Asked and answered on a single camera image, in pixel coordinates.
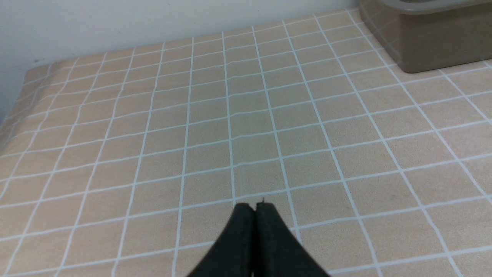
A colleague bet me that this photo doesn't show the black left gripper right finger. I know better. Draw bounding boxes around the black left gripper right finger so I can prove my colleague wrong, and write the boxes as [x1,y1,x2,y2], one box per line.
[252,202,330,277]

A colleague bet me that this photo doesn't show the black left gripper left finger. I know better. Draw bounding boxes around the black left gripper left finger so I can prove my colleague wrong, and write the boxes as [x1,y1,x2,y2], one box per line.
[188,203,256,277]

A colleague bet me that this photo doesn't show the peach checkered tablecloth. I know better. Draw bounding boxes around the peach checkered tablecloth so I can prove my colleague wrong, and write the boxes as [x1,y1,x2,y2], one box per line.
[0,8,492,277]

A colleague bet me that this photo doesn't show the olive green plastic bin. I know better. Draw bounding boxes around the olive green plastic bin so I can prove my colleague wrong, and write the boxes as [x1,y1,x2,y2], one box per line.
[359,0,492,73]

